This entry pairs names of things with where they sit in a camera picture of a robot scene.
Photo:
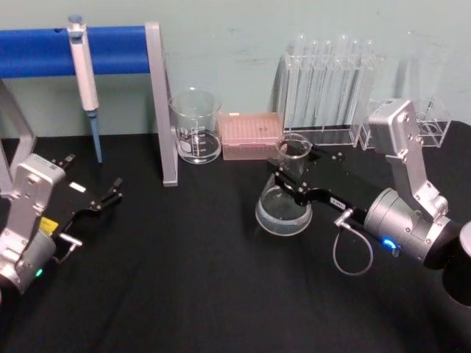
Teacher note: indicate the clear glass beaker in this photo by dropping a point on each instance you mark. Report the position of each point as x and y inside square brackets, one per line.
[198, 136]

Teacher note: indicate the pink pipette tip box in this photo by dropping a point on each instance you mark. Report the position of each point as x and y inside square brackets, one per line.
[250, 136]

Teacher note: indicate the tall clear glass cylinder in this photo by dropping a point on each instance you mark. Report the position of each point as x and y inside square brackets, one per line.
[419, 73]

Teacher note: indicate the black table cloth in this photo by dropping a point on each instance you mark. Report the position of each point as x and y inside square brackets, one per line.
[206, 287]

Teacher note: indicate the clear glass test tube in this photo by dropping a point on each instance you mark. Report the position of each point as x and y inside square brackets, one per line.
[326, 81]
[302, 73]
[313, 81]
[342, 81]
[366, 73]
[354, 81]

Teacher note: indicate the white pipette with blue tip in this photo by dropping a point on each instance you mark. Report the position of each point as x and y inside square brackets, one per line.
[84, 73]

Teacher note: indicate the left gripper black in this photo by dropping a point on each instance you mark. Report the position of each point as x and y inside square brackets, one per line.
[73, 202]

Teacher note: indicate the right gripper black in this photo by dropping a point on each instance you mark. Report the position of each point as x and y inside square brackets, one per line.
[349, 184]

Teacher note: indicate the small clear acrylic holder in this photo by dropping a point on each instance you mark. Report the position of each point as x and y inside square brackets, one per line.
[434, 128]

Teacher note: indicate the blue and grey pipette stand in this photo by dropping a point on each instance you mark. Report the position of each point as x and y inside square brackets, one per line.
[37, 49]

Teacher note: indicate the clear glass conical flask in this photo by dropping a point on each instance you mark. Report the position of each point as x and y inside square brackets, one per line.
[279, 217]

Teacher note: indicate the clear acrylic test tube rack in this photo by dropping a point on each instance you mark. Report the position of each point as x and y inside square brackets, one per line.
[324, 110]

